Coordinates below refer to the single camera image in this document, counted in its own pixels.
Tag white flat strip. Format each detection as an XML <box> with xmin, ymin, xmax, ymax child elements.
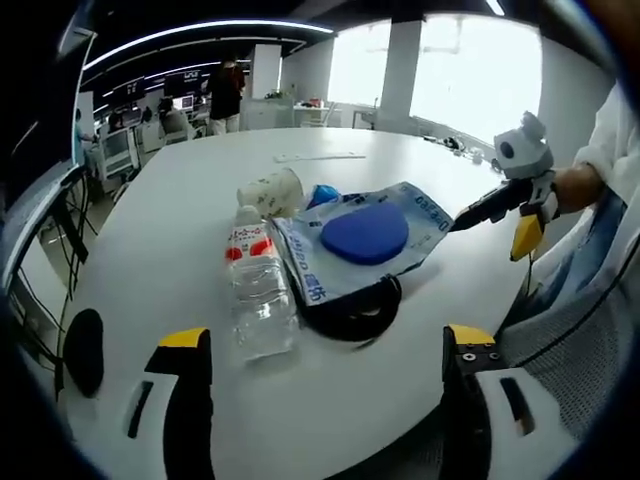
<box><xmin>272</xmin><ymin>149</ymin><xmax>368</xmax><ymax>164</ymax></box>

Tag black hanging cables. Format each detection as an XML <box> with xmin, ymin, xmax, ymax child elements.
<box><xmin>47</xmin><ymin>172</ymin><xmax>99</xmax><ymax>311</ymax></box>

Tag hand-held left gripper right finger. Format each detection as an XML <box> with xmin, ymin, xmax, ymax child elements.
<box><xmin>442</xmin><ymin>323</ymin><xmax>576</xmax><ymax>480</ymax></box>

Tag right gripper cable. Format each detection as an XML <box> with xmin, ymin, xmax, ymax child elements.
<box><xmin>521</xmin><ymin>249</ymin><xmax>537</xmax><ymax>304</ymax></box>

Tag blue oval pad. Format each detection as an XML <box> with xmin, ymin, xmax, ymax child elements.
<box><xmin>319</xmin><ymin>203</ymin><xmax>411</xmax><ymax>267</ymax></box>

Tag black round chair armrest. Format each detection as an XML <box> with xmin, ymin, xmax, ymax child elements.
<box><xmin>63</xmin><ymin>308</ymin><xmax>105</xmax><ymax>399</ymax></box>

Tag white paper cup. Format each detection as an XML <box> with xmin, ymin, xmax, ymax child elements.
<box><xmin>236</xmin><ymin>167</ymin><xmax>304</xmax><ymax>220</ymax></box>

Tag white table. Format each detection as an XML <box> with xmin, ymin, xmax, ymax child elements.
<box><xmin>62</xmin><ymin>127</ymin><xmax>566</xmax><ymax>480</ymax></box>

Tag person's blue jeans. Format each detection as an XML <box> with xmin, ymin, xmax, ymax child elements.
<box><xmin>522</xmin><ymin>192</ymin><xmax>629</xmax><ymax>324</ymax></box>

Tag person's right hand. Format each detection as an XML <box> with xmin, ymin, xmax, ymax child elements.
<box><xmin>552</xmin><ymin>163</ymin><xmax>607</xmax><ymax>213</ymax></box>

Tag blue wrapper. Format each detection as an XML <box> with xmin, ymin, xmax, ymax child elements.
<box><xmin>304</xmin><ymin>183</ymin><xmax>344</xmax><ymax>211</ymax></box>

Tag grey mesh chair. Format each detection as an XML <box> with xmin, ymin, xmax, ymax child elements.
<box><xmin>497</xmin><ymin>249</ymin><xmax>634</xmax><ymax>444</ymax></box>

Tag clear plastic water bottle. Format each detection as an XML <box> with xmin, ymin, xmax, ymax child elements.
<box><xmin>223</xmin><ymin>204</ymin><xmax>300</xmax><ymax>364</ymax></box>

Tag black round object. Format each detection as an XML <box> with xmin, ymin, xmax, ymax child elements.
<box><xmin>298</xmin><ymin>273</ymin><xmax>404</xmax><ymax>352</ymax></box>

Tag small dark table clutter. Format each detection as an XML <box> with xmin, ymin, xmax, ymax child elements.
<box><xmin>423</xmin><ymin>133</ymin><xmax>502</xmax><ymax>172</ymax></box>

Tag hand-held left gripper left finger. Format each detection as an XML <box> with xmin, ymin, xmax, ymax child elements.
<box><xmin>94</xmin><ymin>327</ymin><xmax>215</xmax><ymax>480</ymax></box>

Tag white and blue plastic bag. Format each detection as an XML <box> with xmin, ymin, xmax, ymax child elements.
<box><xmin>272</xmin><ymin>181</ymin><xmax>456</xmax><ymax>307</ymax></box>

